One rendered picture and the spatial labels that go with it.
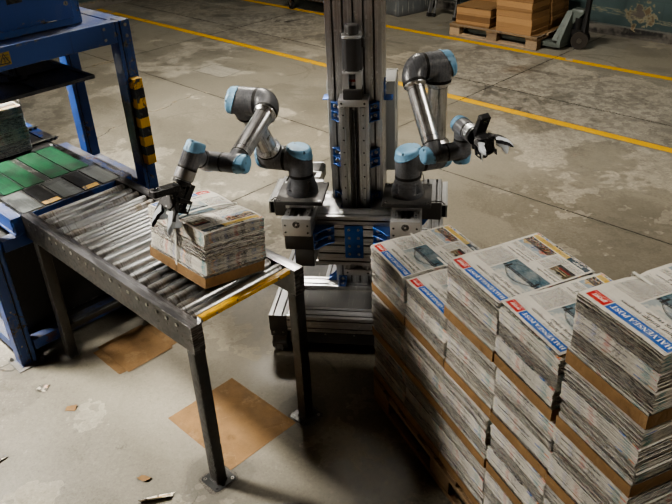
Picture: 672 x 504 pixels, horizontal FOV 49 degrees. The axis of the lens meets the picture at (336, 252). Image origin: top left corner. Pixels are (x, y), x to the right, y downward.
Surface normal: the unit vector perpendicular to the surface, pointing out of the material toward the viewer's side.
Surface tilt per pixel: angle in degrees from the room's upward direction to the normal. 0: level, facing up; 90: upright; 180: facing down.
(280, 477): 0
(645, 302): 1
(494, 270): 1
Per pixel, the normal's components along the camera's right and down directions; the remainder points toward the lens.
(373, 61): -0.13, 0.51
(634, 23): -0.70, 0.39
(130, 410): -0.04, -0.86
